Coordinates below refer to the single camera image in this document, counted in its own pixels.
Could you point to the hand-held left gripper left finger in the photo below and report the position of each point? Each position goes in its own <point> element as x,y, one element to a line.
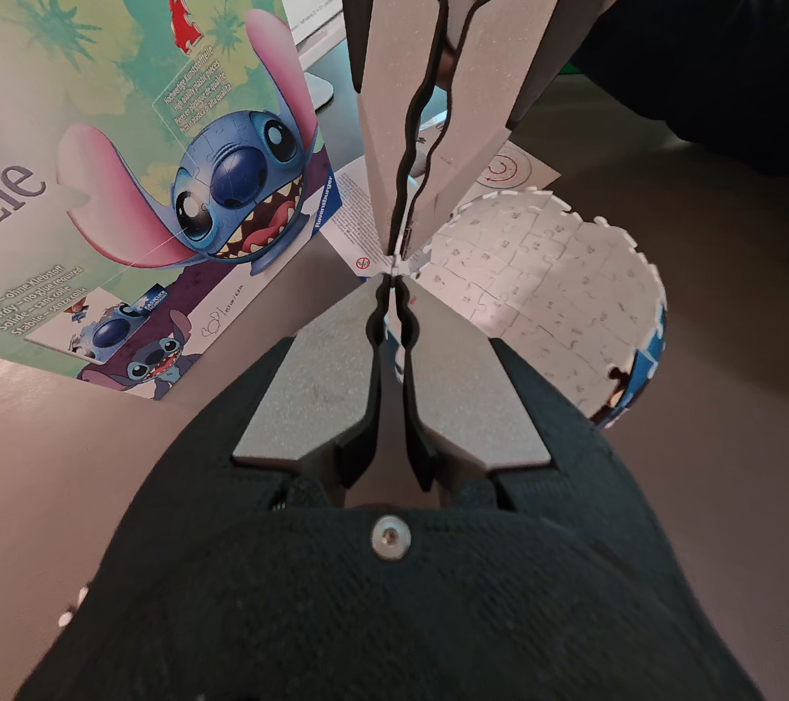
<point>308,405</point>

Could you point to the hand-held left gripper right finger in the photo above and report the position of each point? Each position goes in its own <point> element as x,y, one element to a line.
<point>474,405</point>

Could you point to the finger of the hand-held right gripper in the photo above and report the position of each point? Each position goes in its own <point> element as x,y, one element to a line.
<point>388,66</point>
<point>493,66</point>

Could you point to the partly built puzzle ball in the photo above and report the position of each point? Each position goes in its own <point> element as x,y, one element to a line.
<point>555,294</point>

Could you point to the white puzzle piece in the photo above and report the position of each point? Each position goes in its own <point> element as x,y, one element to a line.
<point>394,268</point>

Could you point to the puzzle pieces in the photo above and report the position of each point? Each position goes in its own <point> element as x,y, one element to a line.
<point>82,595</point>

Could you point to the person's right forearm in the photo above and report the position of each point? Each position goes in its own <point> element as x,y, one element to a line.
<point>709,35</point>

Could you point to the colourful cardboard puzzle box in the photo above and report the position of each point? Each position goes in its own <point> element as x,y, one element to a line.
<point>123,96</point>

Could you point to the white paper leaflet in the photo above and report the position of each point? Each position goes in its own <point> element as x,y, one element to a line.
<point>351,207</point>

